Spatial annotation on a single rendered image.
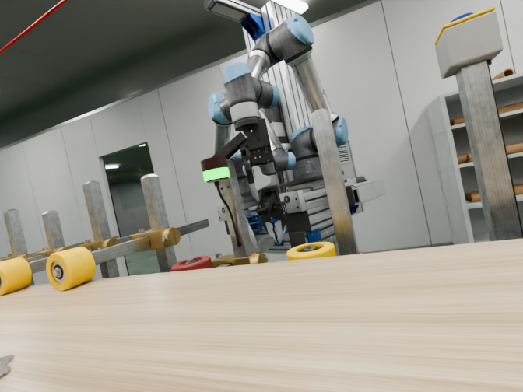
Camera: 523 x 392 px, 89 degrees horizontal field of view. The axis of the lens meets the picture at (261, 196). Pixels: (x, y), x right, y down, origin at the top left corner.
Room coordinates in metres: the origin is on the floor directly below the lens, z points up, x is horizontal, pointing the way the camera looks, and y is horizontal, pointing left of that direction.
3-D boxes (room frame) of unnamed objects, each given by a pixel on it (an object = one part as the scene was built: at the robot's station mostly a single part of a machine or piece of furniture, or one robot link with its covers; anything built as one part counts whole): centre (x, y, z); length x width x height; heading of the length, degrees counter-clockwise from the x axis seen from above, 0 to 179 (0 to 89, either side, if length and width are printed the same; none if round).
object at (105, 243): (0.87, 0.55, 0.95); 0.14 x 0.06 x 0.05; 66
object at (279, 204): (1.01, -0.04, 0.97); 0.09 x 0.08 x 0.12; 156
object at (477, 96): (0.46, -0.40, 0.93); 0.05 x 0.05 x 0.45; 66
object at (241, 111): (0.73, 0.00, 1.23); 0.08 x 0.08 x 0.05
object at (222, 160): (0.62, 0.09, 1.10); 0.06 x 0.06 x 0.02
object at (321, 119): (0.56, -0.16, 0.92); 0.04 x 0.04 x 0.48; 66
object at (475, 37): (0.46, -0.39, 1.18); 0.07 x 0.07 x 0.08; 66
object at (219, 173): (0.62, 0.09, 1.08); 0.06 x 0.06 x 0.02
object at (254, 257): (0.67, 0.09, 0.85); 0.14 x 0.06 x 0.05; 66
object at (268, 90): (0.81, -0.05, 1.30); 0.11 x 0.11 x 0.08; 53
